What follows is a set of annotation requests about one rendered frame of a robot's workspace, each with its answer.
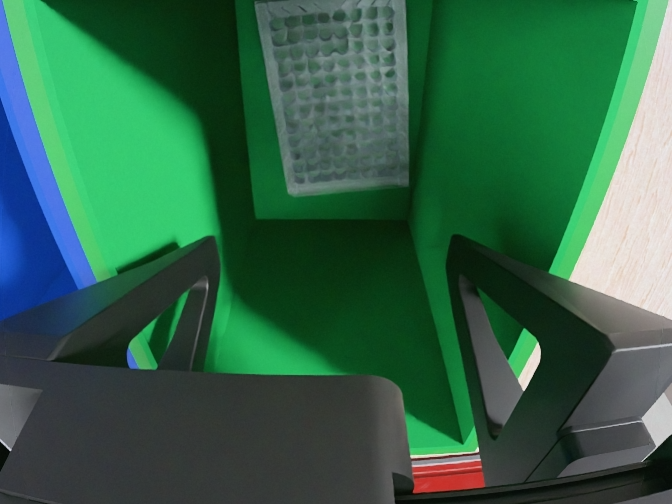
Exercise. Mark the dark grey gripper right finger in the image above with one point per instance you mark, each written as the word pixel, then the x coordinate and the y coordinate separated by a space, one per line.
pixel 602 360

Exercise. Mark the blue open-top bin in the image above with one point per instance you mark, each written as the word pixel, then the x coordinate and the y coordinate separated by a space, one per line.
pixel 32 269

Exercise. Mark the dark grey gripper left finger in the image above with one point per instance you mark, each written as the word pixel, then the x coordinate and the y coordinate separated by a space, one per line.
pixel 95 324

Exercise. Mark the clear well plate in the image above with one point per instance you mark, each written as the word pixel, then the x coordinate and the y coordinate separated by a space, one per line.
pixel 367 136

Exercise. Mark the green bin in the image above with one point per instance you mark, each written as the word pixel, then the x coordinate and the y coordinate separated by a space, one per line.
pixel 157 121

